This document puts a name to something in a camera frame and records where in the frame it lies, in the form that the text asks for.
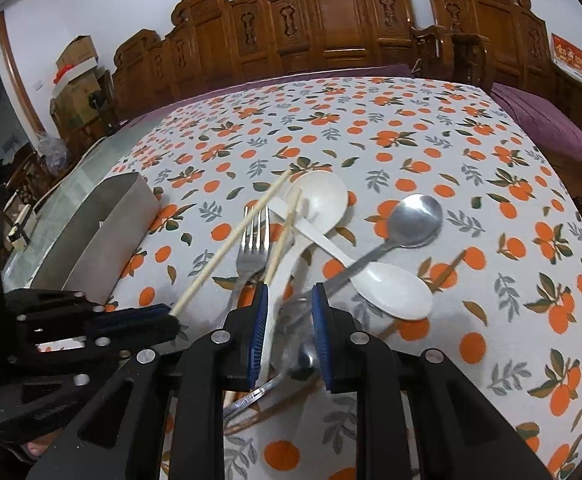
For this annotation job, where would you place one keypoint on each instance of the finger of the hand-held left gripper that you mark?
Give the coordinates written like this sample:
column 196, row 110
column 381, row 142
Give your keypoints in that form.
column 131, row 316
column 141, row 340

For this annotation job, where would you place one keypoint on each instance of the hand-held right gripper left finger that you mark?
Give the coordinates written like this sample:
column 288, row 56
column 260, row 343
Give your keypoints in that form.
column 260, row 325

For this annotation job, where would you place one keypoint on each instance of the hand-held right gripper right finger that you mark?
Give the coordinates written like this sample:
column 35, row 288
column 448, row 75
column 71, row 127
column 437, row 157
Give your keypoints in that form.
column 321, row 330

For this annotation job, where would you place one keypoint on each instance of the metal spoon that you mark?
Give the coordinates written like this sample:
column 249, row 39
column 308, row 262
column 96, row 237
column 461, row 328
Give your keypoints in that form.
column 416, row 220
column 306, row 355

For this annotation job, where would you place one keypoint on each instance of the metal fork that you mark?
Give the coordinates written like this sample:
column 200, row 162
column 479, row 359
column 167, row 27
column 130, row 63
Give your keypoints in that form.
column 251, row 260

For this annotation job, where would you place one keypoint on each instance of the small white plastic spoon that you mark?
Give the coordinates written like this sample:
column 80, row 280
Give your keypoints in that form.
column 396, row 292

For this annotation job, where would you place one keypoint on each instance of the light wooden chopstick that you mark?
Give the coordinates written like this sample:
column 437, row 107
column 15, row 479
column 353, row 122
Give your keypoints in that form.
column 231, row 241
column 283, row 235

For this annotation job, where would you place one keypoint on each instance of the large white plastic spoon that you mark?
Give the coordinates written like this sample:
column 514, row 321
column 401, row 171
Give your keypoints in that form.
column 316, row 197

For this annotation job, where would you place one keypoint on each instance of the clear plastic bag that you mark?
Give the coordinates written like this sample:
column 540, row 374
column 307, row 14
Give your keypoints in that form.
column 51, row 152

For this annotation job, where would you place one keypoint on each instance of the large cardboard box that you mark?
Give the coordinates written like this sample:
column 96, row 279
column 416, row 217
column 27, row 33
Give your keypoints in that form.
column 78, row 105

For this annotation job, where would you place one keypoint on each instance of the orange fruit print tablecloth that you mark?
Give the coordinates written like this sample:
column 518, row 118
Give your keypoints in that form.
column 421, row 135

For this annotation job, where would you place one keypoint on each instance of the purple table undercloth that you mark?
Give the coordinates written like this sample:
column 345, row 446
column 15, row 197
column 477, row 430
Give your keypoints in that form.
column 251, row 87

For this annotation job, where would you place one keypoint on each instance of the small cardboard box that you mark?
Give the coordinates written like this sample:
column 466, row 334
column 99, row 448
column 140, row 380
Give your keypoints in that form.
column 76, row 52

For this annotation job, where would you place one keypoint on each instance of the dark wooden chair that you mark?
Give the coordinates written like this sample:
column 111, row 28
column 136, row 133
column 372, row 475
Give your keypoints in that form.
column 463, row 57

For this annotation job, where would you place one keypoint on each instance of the purple seat cushion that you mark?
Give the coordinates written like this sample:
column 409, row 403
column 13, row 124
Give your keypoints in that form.
column 546, row 120

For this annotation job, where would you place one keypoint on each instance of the long carved wooden bench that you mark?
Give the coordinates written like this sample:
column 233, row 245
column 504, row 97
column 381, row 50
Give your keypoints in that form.
column 331, row 20

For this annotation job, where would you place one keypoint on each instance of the red sign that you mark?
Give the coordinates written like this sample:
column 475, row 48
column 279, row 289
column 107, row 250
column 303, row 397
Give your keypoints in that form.
column 568, row 57

